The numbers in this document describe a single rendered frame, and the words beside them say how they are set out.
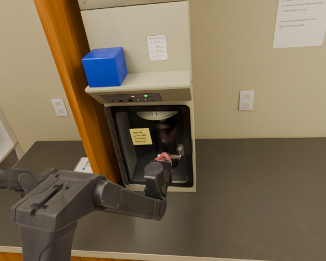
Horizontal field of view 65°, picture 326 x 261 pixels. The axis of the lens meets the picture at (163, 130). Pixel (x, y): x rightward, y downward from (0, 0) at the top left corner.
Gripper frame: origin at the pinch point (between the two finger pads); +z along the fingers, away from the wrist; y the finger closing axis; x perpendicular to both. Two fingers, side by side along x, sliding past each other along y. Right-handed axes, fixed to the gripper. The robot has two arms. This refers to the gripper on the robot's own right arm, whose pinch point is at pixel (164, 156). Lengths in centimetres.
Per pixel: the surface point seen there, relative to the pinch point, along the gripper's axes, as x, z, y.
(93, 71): 16.8, -4.7, 36.1
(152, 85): 0.0, -4.6, 31.0
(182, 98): -7.9, 1.8, 23.0
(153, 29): -0.2, 6.2, 44.1
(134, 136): 11.8, 4.5, 6.0
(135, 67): 7.2, 6.1, 32.7
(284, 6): -48, 50, 39
